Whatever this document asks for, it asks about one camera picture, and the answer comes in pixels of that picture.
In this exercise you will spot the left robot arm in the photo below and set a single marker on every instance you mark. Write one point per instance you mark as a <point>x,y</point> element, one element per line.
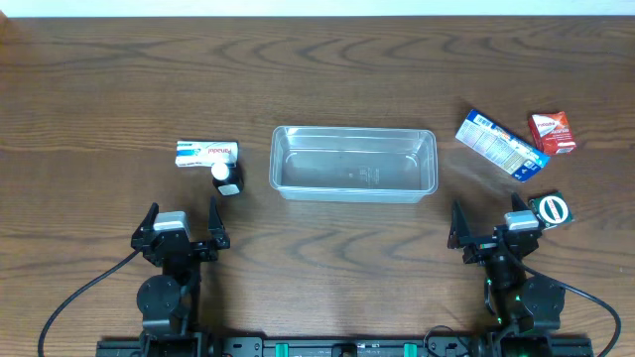
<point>169,301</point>

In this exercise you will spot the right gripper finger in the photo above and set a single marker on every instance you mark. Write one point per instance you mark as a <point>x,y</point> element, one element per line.
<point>518,204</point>
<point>459,234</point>

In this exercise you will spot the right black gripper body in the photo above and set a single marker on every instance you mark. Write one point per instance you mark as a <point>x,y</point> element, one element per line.
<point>494,248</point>

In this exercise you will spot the red Panadol box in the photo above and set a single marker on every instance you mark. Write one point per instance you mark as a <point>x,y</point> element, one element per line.
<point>552,133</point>

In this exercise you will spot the blue Kool Fever box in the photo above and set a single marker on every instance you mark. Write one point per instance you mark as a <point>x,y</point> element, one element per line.
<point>500,147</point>

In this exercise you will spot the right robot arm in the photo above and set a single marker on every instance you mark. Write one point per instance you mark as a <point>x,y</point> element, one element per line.
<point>528,308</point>

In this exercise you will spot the green round-logo box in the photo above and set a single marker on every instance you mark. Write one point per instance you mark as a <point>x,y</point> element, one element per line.
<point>551,210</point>

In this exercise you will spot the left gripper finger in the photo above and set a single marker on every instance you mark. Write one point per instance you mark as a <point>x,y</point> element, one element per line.
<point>215,227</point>
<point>146,226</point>

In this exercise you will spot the clear plastic container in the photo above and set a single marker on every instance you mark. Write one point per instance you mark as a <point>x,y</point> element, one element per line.
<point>353,164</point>

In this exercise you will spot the white Panadol box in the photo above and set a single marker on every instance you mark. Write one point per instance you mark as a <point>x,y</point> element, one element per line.
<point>206,154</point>

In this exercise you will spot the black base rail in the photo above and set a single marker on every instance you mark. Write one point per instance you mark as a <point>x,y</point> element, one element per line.
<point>433,345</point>

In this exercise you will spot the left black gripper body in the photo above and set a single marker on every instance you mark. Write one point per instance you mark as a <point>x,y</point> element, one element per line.
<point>179,247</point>

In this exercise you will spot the dark bottle white cap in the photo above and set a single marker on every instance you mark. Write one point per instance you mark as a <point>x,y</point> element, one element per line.
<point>227,178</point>

